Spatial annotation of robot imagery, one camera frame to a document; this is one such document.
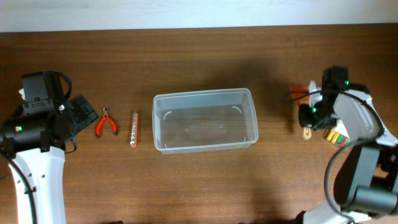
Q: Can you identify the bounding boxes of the orange handled pliers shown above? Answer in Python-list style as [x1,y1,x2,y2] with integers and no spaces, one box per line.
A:
[95,106,119,139]

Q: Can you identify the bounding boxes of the orange socket bit rail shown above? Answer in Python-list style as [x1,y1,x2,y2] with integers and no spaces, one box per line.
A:
[129,112,139,147]

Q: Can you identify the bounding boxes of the clear plastic container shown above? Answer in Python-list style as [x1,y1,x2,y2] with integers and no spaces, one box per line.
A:
[152,88,259,154]

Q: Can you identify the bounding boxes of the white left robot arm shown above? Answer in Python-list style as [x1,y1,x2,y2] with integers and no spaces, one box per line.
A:
[1,95,98,223]

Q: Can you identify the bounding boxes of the orange scraper wooden handle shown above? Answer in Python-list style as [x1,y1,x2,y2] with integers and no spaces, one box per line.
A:
[288,86,312,141]

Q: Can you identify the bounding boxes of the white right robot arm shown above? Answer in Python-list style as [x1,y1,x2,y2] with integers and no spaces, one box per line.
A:
[295,89,397,224]

